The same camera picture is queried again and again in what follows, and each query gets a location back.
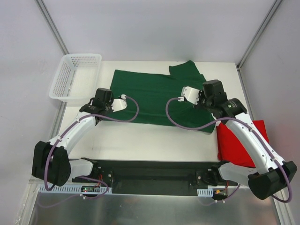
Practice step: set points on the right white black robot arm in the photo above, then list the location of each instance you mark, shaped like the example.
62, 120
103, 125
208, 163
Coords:
271, 172

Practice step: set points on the left white cable duct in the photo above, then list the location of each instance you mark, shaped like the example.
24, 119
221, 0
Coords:
78, 189

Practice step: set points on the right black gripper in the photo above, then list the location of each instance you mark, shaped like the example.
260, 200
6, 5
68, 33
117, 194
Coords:
201, 99

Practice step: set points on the right white cable duct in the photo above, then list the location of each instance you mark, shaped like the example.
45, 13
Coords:
205, 192

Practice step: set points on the right aluminium frame post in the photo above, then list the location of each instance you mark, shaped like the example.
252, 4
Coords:
260, 31

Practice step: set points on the green t shirt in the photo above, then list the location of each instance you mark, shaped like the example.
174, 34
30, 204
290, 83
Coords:
152, 91

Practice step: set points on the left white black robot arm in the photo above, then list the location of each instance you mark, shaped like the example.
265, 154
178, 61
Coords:
51, 162

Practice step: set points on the white cable duct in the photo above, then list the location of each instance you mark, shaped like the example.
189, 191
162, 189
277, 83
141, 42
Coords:
205, 192
78, 189

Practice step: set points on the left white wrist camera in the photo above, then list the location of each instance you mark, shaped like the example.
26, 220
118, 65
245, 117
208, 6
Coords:
119, 104

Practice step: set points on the red folded t shirt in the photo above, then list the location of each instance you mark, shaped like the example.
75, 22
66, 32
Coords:
230, 149

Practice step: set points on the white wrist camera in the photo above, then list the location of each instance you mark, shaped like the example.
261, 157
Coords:
189, 94
119, 104

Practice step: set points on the aluminium frame post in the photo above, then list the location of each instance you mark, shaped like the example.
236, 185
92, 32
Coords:
260, 31
52, 26

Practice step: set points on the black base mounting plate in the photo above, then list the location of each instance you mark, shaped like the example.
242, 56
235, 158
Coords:
156, 177

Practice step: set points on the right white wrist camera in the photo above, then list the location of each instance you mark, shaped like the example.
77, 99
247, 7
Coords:
189, 94

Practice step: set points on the left aluminium frame post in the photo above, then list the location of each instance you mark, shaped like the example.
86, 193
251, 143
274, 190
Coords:
52, 26

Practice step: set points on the white plastic mesh basket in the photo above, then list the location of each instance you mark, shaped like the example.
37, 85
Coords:
76, 77

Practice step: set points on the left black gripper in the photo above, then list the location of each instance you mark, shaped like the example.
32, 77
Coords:
108, 103

